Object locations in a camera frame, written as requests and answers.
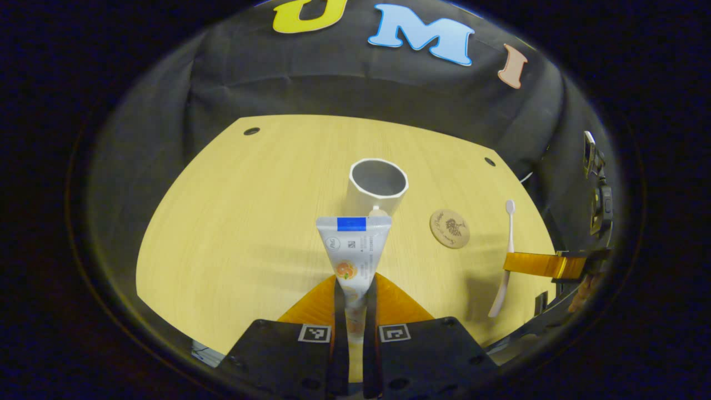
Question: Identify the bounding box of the white toothpaste tube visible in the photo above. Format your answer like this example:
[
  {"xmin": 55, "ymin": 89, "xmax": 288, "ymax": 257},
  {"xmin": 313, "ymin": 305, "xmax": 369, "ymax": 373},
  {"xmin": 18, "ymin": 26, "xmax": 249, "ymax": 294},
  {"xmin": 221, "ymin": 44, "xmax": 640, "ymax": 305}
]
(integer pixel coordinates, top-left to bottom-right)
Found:
[{"xmin": 316, "ymin": 216, "xmax": 393, "ymax": 384}]

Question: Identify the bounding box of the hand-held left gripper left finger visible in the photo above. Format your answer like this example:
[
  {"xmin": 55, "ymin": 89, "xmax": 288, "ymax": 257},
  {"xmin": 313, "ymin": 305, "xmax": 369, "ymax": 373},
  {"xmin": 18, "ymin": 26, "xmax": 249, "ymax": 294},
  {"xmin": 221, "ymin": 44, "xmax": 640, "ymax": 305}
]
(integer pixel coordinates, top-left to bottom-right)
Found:
[{"xmin": 217, "ymin": 275, "xmax": 348, "ymax": 400}]

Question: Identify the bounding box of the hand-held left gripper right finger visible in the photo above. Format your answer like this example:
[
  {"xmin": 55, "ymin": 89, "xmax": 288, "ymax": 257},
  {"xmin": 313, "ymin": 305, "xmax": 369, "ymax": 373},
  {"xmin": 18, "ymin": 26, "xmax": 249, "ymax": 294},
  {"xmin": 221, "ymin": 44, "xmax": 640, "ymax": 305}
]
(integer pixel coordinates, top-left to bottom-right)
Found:
[{"xmin": 364, "ymin": 273, "xmax": 499, "ymax": 400}]

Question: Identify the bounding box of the round wooden coaster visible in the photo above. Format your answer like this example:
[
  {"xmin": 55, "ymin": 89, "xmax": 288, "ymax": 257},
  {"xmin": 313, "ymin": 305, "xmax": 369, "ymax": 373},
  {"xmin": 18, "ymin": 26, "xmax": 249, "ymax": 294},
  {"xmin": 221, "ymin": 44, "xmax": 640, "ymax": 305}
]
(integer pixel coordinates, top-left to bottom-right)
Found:
[{"xmin": 429, "ymin": 209, "xmax": 471, "ymax": 249}]

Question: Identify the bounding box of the pale pink toothbrush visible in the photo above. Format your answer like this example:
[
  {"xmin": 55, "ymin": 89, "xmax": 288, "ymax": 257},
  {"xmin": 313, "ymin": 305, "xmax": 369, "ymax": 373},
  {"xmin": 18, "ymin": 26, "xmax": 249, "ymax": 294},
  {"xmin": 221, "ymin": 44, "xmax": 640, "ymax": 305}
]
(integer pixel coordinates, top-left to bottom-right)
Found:
[{"xmin": 488, "ymin": 200, "xmax": 517, "ymax": 318}]

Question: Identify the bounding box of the white cup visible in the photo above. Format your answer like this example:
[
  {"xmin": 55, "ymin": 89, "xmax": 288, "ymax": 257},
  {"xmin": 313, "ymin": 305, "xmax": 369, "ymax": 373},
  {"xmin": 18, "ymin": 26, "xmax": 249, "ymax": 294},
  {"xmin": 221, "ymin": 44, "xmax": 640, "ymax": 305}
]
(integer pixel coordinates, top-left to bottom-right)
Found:
[{"xmin": 347, "ymin": 158, "xmax": 409, "ymax": 218}]

